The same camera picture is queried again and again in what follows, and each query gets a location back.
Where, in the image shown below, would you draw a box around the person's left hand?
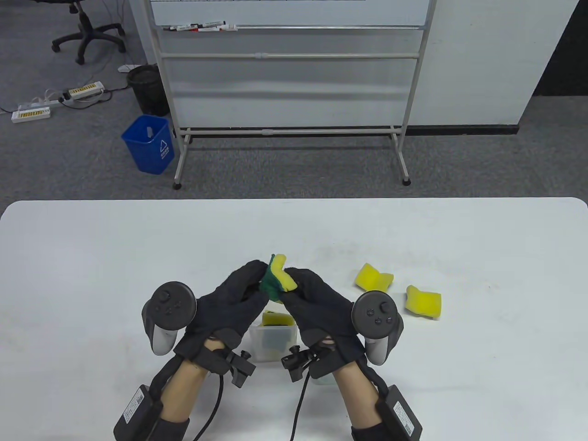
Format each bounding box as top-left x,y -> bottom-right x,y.
175,260 -> 271,363

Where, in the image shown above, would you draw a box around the person's right hand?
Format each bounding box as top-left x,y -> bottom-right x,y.
278,269 -> 368,373

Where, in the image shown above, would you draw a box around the black tracking controller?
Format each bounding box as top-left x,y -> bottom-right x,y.
141,281 -> 198,356
351,290 -> 405,366

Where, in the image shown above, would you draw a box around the clear plastic airtight container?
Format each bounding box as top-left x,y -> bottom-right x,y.
249,317 -> 299,362

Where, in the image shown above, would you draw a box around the person's right forearm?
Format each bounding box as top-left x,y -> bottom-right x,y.
331,363 -> 382,428

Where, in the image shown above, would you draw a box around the person's left forearm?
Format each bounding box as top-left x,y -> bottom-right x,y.
161,356 -> 212,421

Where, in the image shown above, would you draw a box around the black wrist sensor box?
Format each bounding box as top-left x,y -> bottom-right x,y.
378,385 -> 423,441
113,385 -> 164,439

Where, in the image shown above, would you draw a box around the blue plastic bin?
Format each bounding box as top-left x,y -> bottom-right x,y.
121,115 -> 175,175

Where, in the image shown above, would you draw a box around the white mobile whiteboard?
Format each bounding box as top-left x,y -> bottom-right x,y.
130,0 -> 437,190

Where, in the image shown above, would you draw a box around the black mesh wastebasket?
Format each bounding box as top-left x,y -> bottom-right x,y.
126,64 -> 170,117

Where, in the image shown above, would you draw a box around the white power strip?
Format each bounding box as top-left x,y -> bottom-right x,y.
11,107 -> 51,124
68,81 -> 105,99

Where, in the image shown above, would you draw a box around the white power strips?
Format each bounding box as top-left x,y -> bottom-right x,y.
17,90 -> 69,111

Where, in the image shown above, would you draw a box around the black office chair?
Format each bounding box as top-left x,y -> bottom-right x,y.
34,0 -> 127,65

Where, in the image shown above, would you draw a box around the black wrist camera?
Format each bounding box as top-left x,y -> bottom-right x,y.
281,347 -> 322,383
198,349 -> 257,389

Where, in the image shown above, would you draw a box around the black arm strap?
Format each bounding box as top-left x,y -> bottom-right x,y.
158,416 -> 190,441
351,424 -> 384,441

